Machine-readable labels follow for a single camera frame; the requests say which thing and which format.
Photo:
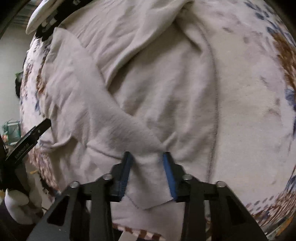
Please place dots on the green object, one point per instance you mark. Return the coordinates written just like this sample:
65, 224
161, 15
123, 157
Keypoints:
10, 128

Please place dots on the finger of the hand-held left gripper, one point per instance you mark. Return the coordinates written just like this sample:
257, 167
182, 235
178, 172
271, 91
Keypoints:
32, 136

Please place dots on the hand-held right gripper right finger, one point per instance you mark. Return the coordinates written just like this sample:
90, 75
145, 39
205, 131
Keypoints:
168, 178

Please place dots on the white folded garment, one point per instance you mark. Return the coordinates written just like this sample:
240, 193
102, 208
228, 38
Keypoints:
44, 16

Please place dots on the beige small garment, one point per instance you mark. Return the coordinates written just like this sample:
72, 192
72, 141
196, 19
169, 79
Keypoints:
161, 92

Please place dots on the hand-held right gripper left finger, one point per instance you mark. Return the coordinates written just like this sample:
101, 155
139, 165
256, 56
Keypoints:
124, 172

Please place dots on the floral printed blanket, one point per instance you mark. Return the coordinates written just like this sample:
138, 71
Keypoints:
254, 104

